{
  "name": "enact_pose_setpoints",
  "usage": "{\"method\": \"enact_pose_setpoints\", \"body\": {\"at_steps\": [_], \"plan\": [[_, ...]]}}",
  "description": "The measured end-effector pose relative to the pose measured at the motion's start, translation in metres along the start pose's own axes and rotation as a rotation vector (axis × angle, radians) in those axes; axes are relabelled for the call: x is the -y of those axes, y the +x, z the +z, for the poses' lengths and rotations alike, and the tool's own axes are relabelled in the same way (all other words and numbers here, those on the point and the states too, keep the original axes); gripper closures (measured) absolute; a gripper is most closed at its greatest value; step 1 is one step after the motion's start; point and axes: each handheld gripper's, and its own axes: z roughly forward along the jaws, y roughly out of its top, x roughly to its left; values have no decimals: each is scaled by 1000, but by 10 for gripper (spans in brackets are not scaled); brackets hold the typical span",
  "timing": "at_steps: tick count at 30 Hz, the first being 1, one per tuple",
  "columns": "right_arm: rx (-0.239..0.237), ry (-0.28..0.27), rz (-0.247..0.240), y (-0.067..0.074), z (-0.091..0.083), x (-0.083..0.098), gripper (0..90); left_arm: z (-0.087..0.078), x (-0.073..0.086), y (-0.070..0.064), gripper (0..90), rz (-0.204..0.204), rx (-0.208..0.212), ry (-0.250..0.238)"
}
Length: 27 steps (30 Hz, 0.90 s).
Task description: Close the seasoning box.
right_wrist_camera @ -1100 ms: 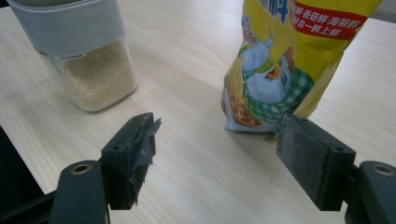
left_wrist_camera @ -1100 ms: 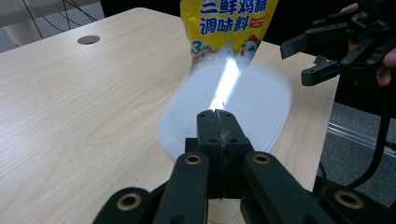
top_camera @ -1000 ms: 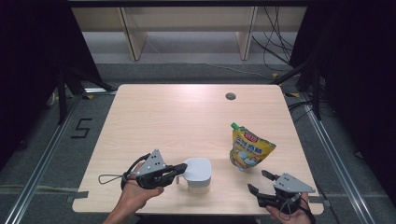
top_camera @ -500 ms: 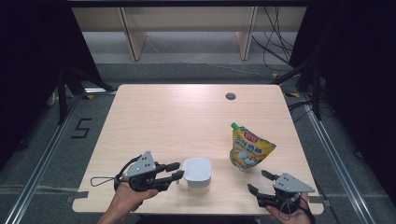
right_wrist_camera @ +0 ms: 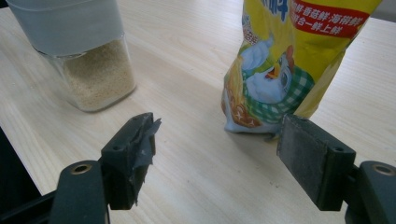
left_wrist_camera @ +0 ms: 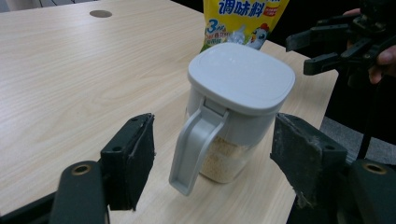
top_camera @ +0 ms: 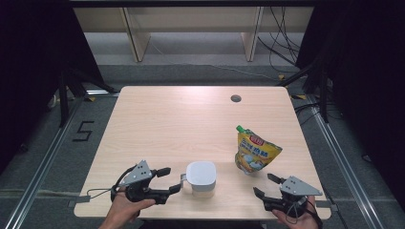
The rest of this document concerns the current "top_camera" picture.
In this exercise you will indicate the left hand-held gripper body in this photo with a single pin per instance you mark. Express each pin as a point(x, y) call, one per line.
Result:
point(140, 173)

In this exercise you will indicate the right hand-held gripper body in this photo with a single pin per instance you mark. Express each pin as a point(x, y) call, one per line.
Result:
point(297, 188)

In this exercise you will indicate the yellow pouch with green cap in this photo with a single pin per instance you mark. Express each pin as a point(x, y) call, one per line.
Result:
point(254, 152)

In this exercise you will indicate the person's right hand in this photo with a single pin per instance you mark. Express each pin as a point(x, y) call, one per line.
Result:
point(302, 221)

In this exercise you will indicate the person's left hand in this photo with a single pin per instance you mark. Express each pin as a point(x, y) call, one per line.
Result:
point(122, 210)

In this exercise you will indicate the grey table grommet hole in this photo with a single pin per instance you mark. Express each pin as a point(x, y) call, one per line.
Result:
point(236, 98)

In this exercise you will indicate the black metal stand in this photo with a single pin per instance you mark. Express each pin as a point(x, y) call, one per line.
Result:
point(63, 98)
point(324, 95)

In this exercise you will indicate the light wooden shelf unit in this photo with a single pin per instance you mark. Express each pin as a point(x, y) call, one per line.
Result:
point(137, 41)

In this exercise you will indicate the dark curtain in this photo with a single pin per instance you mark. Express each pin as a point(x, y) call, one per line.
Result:
point(372, 79)
point(31, 79)

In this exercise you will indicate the aluminium floor rail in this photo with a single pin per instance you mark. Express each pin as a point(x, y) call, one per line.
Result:
point(347, 171)
point(41, 171)

